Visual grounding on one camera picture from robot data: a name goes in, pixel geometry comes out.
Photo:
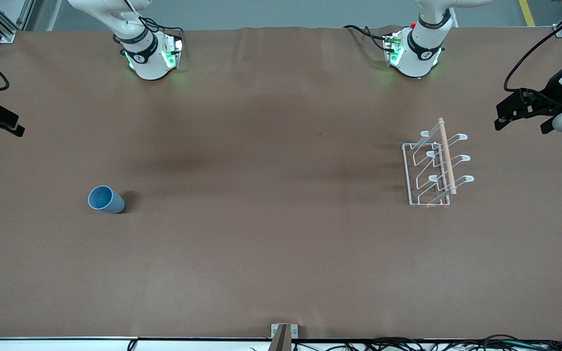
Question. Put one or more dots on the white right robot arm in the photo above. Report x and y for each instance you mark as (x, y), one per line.
(144, 58)

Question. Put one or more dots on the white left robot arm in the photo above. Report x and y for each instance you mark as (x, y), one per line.
(417, 53)

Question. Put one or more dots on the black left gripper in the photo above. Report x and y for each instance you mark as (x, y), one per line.
(550, 96)

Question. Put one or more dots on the metal bracket with brown post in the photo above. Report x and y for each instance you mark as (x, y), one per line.
(281, 336)

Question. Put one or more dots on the brown table mat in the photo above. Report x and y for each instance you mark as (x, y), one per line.
(261, 219)

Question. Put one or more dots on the blue plastic cup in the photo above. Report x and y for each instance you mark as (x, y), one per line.
(105, 200)

